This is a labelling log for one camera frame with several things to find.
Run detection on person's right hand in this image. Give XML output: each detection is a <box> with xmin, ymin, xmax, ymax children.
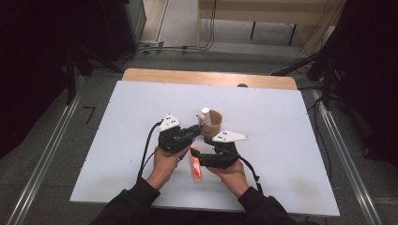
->
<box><xmin>206</xmin><ymin>159</ymin><xmax>250</xmax><ymax>199</ymax></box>

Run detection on light wooden desk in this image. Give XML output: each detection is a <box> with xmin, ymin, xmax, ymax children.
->
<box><xmin>196</xmin><ymin>0</ymin><xmax>347</xmax><ymax>53</ymax></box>

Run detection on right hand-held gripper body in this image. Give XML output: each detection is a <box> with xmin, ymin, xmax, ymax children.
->
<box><xmin>211</xmin><ymin>129</ymin><xmax>250</xmax><ymax>171</ymax></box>

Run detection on white table board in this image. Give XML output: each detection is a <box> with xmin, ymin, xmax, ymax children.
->
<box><xmin>69</xmin><ymin>80</ymin><xmax>341</xmax><ymax>218</ymax></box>

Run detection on right hand-held gripper cable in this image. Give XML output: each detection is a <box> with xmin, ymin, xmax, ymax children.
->
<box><xmin>238</xmin><ymin>155</ymin><xmax>265</xmax><ymax>195</ymax></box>

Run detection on floor cables bundle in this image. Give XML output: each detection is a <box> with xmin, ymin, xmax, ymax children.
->
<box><xmin>117</xmin><ymin>39</ymin><xmax>217</xmax><ymax>62</ymax></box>

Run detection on person's dark clothing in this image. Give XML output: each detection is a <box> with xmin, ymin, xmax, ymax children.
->
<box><xmin>146</xmin><ymin>208</ymin><xmax>252</xmax><ymax>225</ymax></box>

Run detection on hand-held gripper cable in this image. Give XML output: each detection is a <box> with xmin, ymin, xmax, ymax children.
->
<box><xmin>136</xmin><ymin>121</ymin><xmax>164</xmax><ymax>181</ymax></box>
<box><xmin>238</xmin><ymin>155</ymin><xmax>265</xmax><ymax>195</ymax></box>

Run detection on dark cabinet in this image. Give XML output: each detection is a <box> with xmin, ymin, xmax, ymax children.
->
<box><xmin>101</xmin><ymin>0</ymin><xmax>148</xmax><ymax>62</ymax></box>

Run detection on beige pen holder with bear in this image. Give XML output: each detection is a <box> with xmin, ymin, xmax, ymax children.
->
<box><xmin>196</xmin><ymin>107</ymin><xmax>224</xmax><ymax>141</ymax></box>

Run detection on black curtain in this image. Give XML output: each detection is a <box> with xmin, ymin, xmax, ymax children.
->
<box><xmin>0</xmin><ymin>0</ymin><xmax>76</xmax><ymax>158</ymax></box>
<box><xmin>327</xmin><ymin>0</ymin><xmax>398</xmax><ymax>168</ymax></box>

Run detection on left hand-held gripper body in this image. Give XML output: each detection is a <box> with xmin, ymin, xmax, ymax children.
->
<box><xmin>157</xmin><ymin>113</ymin><xmax>193</xmax><ymax>155</ymax></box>

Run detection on person's left hand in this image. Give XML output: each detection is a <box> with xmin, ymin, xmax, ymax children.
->
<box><xmin>145</xmin><ymin>146</ymin><xmax>191</xmax><ymax>191</ymax></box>

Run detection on black cable beside table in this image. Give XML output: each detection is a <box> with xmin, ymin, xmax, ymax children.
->
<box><xmin>307</xmin><ymin>96</ymin><xmax>333</xmax><ymax>182</ymax></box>

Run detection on black metal stand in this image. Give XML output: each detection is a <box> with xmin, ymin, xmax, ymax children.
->
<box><xmin>307</xmin><ymin>52</ymin><xmax>333</xmax><ymax>111</ymax></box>
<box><xmin>63</xmin><ymin>46</ymin><xmax>124</xmax><ymax>106</ymax></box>

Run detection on orange highlighter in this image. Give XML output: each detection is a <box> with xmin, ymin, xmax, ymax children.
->
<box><xmin>191</xmin><ymin>145</ymin><xmax>204</xmax><ymax>183</ymax></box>

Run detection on hanging black cables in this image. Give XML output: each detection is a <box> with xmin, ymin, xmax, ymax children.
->
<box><xmin>204</xmin><ymin>0</ymin><xmax>218</xmax><ymax>51</ymax></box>

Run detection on metal floor rail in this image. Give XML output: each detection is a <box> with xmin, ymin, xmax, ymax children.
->
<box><xmin>312</xmin><ymin>88</ymin><xmax>385</xmax><ymax>225</ymax></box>
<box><xmin>5</xmin><ymin>92</ymin><xmax>83</xmax><ymax>225</ymax></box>

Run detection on white glue stick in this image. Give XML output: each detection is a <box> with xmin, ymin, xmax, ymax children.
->
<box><xmin>201</xmin><ymin>107</ymin><xmax>211</xmax><ymax>125</ymax></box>

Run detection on left hand-held gripper cable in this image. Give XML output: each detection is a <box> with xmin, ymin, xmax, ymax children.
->
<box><xmin>136</xmin><ymin>121</ymin><xmax>164</xmax><ymax>181</ymax></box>

